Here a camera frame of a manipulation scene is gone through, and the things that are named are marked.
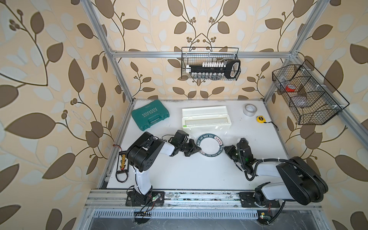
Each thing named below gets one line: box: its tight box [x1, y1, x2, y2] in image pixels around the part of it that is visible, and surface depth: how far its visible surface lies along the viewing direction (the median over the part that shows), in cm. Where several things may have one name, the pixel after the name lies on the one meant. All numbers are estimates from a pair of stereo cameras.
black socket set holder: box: [185, 59, 242, 80], surface depth 86 cm
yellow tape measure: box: [256, 115, 267, 124], surface depth 107 cm
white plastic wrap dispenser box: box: [182, 105, 232, 130], surface depth 101 cm
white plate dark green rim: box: [196, 133, 224, 158], surface depth 96 cm
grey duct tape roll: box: [242, 103, 258, 117], surface depth 114 cm
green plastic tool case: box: [131, 99, 170, 132], surface depth 108 cm
